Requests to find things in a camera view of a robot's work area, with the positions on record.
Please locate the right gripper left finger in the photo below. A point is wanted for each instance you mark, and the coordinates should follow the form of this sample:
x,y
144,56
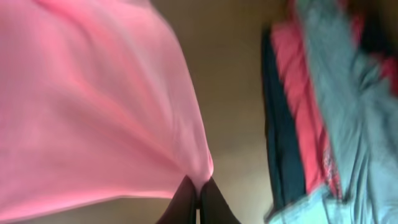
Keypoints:
x,y
182,208

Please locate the grey t-shirt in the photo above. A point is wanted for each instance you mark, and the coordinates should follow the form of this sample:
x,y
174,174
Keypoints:
x,y
359,112

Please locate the coral pink t-shirt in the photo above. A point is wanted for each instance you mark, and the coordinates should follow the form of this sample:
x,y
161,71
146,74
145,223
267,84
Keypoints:
x,y
97,103

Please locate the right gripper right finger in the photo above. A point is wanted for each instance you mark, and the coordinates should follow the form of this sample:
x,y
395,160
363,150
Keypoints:
x,y
213,207

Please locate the light blue grey shirt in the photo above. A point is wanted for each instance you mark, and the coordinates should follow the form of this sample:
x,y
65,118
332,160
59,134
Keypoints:
x,y
304,208

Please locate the red t-shirt in pile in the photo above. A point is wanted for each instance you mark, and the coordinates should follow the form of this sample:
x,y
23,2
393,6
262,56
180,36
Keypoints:
x,y
287,43

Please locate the dark navy shirt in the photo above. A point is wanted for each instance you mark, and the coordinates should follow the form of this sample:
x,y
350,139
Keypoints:
x,y
285,165

